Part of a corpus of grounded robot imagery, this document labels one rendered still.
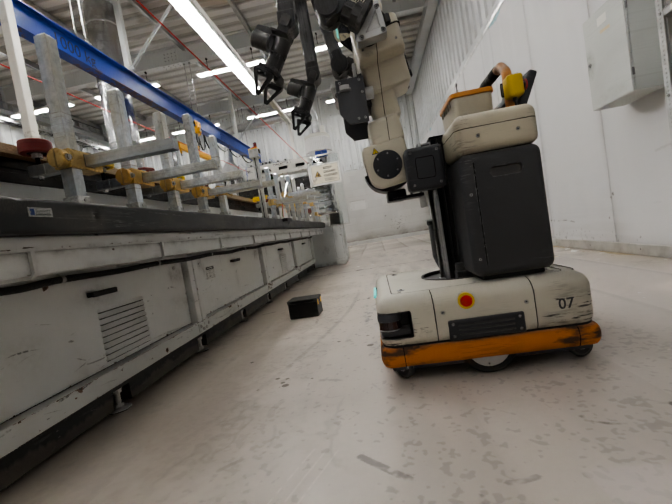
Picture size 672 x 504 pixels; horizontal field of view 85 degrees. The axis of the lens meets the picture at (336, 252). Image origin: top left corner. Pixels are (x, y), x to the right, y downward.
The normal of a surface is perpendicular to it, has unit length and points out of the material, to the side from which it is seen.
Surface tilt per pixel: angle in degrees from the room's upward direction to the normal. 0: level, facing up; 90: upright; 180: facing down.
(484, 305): 90
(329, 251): 90
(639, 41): 90
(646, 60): 90
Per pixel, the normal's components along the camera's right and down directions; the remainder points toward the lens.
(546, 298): -0.11, 0.07
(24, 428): 0.98, -0.15
